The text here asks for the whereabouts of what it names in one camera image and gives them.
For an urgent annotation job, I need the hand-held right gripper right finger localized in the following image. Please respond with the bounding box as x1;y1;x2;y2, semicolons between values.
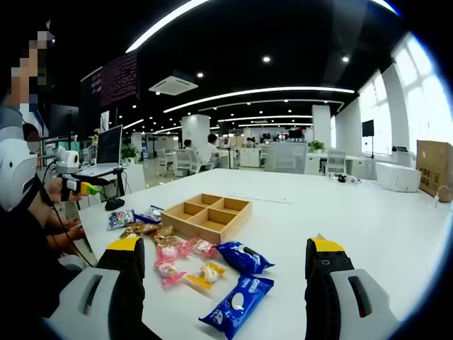
304;233;403;340

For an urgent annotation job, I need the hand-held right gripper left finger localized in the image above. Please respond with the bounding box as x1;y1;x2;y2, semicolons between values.
47;236;151;340

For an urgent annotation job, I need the pink marshmallow packet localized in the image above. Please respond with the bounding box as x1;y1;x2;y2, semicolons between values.
156;244;180;265
154;261;187;288
178;237;217;259

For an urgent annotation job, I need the colourful QQ candy packet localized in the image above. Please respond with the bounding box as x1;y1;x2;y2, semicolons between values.
107;209;136;231

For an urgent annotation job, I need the yellow marshmallow packet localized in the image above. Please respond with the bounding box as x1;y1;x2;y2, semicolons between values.
183;261;227;290

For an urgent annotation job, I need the blue Oreo cookie pack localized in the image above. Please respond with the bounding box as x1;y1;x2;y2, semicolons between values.
214;241;276;274
198;274;275;340

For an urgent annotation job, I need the wooden divided container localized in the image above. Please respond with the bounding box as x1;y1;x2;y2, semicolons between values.
161;193;253;244

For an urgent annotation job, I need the person's left hand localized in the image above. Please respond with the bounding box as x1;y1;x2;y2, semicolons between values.
45;177;83;207

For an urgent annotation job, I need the black laptop stand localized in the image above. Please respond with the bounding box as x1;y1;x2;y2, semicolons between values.
76;169;127;199

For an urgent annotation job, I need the silver laptop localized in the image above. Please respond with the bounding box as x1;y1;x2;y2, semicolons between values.
72;124;125;177

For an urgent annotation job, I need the black desktop monitor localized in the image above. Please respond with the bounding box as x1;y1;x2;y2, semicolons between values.
49;104;79;139

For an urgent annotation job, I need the white table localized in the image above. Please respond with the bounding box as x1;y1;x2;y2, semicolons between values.
76;168;453;340

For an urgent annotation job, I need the white office chair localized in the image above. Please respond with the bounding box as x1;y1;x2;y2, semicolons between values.
175;148;199;177
157;148;171;176
324;150;347;176

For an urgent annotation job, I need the large dark hanging display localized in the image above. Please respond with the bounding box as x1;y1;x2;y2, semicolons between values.
79;49;140;141

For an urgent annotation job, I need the person's black shirt torso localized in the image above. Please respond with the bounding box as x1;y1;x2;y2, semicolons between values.
0;205;89;319

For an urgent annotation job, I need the ceiling air conditioner unit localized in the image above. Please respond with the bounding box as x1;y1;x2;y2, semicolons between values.
148;75;199;96

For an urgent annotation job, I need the translucent desk partition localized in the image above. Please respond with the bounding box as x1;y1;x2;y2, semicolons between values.
270;142;308;174

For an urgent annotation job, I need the brown cardboard box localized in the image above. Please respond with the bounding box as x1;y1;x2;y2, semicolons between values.
415;140;453;199

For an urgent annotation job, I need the black television on stand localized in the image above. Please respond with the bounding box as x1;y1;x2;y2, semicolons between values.
361;119;375;160

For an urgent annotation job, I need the narrow window with blinds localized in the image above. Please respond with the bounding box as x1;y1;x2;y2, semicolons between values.
360;70;392;155

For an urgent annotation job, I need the curved ceiling light strip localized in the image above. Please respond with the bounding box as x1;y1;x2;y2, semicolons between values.
163;86;355;113

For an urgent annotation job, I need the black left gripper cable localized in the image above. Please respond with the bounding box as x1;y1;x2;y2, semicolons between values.
41;161;98;268

